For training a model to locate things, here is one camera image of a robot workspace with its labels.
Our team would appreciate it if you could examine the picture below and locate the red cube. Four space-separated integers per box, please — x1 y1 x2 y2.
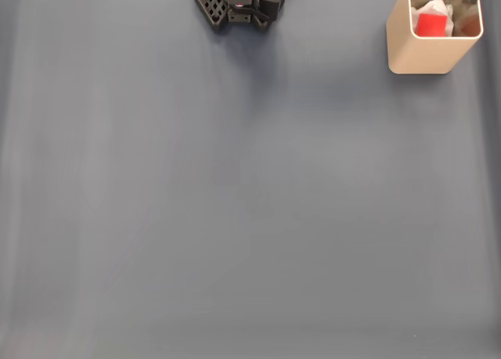
415 13 449 38

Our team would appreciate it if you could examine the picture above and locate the beige rounded box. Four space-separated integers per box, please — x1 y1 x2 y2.
386 0 485 75

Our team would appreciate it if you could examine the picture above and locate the white crumpled paper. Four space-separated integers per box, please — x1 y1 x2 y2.
409 0 455 38

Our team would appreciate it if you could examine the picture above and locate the dark grey table mat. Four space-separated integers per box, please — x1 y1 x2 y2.
0 0 501 359

